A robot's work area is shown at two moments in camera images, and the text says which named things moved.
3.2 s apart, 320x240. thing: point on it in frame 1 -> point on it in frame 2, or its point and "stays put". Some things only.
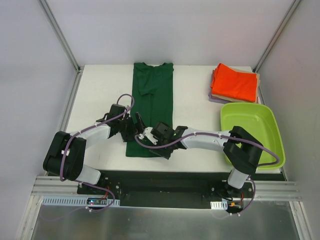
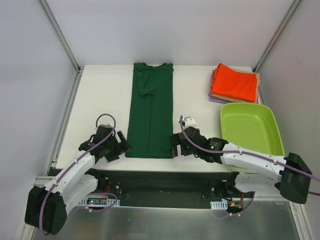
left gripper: (129, 127) -> (116, 146)
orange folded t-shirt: (226, 82) stays put
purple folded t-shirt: (212, 99) stays put
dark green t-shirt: (153, 99) stays put
